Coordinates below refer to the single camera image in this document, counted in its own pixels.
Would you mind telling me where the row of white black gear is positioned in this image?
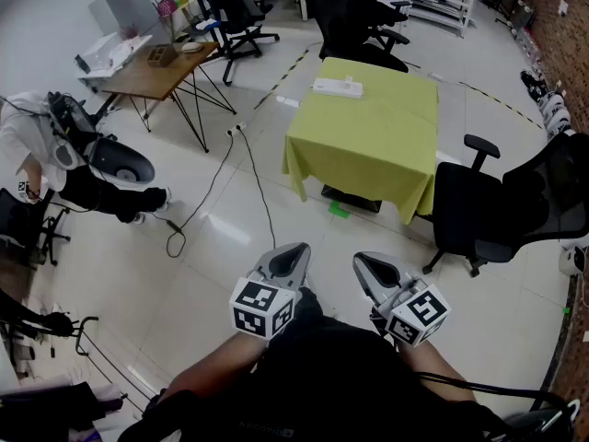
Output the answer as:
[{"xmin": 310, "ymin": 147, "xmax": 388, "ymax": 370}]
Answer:
[{"xmin": 519, "ymin": 68, "xmax": 576, "ymax": 138}]

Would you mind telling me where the black floor cable with adapter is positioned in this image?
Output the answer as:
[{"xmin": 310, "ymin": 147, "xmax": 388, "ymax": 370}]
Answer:
[{"xmin": 151, "ymin": 132, "xmax": 236, "ymax": 260}]

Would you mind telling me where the table with green tablecloth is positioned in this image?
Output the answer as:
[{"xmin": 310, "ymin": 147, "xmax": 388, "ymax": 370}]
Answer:
[{"xmin": 282, "ymin": 56, "xmax": 440, "ymax": 226}]

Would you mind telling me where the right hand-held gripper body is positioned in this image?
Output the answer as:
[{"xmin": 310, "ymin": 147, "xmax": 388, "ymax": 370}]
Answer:
[{"xmin": 370, "ymin": 273, "xmax": 452, "ymax": 348}]

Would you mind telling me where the wooden organizer box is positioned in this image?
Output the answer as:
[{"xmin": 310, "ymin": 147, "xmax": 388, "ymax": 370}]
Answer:
[{"xmin": 146, "ymin": 43, "xmax": 179, "ymax": 68}]

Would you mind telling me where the white power strip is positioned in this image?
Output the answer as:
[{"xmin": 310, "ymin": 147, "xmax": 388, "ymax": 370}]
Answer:
[{"xmin": 312, "ymin": 76, "xmax": 365, "ymax": 100}]

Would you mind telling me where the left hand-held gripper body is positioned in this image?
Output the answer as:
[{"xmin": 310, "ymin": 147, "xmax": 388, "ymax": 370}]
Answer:
[{"xmin": 228, "ymin": 267, "xmax": 304, "ymax": 341}]

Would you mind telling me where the person's right forearm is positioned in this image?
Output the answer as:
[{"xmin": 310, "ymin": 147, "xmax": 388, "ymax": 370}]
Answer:
[{"xmin": 396, "ymin": 337, "xmax": 478, "ymax": 407}]

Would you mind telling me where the black table base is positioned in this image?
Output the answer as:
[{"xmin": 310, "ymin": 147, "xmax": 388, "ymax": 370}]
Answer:
[{"xmin": 320, "ymin": 183, "xmax": 384, "ymax": 215}]

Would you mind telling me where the wooden table with wire legs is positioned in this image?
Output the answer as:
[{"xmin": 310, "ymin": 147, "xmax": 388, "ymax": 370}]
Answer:
[{"xmin": 100, "ymin": 41, "xmax": 238, "ymax": 154}]

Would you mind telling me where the person's left forearm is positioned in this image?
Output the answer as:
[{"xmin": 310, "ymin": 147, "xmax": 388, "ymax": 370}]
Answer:
[{"xmin": 167, "ymin": 328, "xmax": 271, "ymax": 402}]

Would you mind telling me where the white open box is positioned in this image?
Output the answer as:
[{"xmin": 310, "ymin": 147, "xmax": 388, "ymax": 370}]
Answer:
[{"xmin": 75, "ymin": 32, "xmax": 154, "ymax": 82}]

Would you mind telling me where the black body cable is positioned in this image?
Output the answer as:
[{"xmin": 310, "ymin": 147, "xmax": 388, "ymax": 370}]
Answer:
[{"xmin": 413, "ymin": 369, "xmax": 579, "ymax": 436}]

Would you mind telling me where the person's black clothing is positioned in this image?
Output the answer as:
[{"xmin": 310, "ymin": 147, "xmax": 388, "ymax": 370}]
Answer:
[{"xmin": 117, "ymin": 285, "xmax": 512, "ymax": 442}]

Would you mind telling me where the black mesh office chair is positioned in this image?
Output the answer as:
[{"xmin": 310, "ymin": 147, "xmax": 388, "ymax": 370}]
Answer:
[{"xmin": 422, "ymin": 131, "xmax": 589, "ymax": 279}]

